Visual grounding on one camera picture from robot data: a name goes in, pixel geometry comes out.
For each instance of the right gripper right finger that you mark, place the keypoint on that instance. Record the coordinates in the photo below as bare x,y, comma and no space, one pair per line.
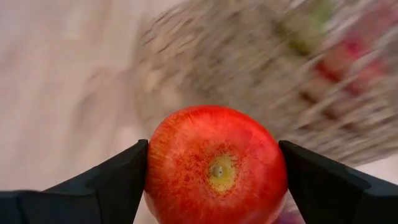
335,199

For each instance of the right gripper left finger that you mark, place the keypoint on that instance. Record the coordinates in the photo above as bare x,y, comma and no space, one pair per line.
93,193

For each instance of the red apple with yellow stem pit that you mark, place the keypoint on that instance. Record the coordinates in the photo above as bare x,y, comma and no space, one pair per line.
214,168

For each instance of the small red apple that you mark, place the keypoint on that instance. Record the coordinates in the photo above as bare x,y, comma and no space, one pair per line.
351,62

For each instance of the green pear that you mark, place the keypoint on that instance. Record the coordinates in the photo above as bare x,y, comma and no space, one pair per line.
304,34

